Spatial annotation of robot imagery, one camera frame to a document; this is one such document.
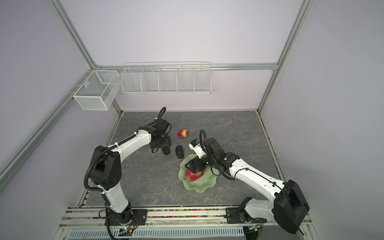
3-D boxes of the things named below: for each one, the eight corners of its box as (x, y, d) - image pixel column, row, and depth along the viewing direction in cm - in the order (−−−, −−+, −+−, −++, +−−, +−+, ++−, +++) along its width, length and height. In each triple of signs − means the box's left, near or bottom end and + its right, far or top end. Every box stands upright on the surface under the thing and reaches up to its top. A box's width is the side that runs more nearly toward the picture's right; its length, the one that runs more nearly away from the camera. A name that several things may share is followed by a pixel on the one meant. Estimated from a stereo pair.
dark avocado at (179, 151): (175, 158, 96) (174, 156, 94) (176, 147, 101) (176, 145, 99) (183, 158, 96) (182, 156, 94) (183, 147, 101) (183, 145, 99)
